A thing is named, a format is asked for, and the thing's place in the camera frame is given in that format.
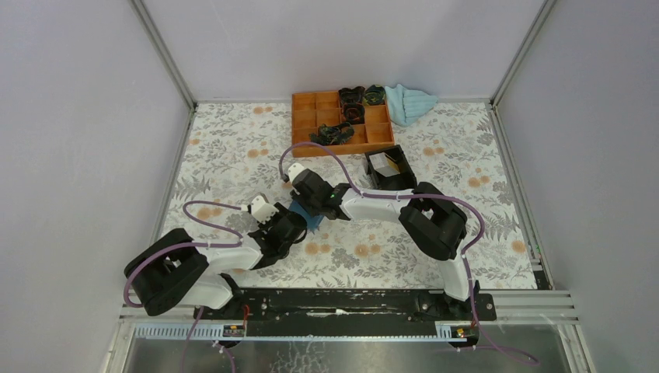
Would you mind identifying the blue leather card holder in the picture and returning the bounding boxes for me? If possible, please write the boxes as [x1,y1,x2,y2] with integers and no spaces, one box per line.
[289,200,324,232]

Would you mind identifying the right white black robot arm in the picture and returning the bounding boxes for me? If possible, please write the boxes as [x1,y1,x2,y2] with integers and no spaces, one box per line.
[284,164,477,320]

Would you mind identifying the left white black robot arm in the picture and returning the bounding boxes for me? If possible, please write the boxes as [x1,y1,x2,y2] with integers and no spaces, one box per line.
[123,196,308,319]

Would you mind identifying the white card in box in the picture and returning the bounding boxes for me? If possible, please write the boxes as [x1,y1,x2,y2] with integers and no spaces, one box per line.
[368,152,387,177]

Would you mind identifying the gold card in box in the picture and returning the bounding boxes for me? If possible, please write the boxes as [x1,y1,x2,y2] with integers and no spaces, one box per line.
[384,155,401,177]

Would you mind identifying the black card box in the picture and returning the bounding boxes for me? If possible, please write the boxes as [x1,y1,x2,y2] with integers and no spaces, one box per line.
[364,145,417,190]

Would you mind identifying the black tangled band pile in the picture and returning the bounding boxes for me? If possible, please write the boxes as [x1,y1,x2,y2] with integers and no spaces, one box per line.
[309,122,354,146]

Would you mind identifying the black rolled band centre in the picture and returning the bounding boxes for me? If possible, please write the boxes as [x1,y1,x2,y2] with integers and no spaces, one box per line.
[342,103,365,124]

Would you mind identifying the black rolled band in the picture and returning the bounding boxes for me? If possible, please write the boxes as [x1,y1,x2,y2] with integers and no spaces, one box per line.
[362,85,386,106]
[338,85,365,106]
[342,103,365,124]

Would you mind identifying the black rolled band left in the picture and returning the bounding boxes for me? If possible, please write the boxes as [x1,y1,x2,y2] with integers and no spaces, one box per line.
[338,85,365,106]

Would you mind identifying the black rolled band top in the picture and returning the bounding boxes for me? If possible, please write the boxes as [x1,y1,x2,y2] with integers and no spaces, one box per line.
[362,85,386,106]

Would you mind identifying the light blue folded cloth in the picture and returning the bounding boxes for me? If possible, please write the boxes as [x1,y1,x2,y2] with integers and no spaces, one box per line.
[384,84,439,127]

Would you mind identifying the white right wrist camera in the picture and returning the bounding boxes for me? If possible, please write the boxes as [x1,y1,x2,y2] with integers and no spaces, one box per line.
[287,162,307,184]

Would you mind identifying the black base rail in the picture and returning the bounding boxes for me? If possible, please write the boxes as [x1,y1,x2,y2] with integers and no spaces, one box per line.
[194,288,497,337]

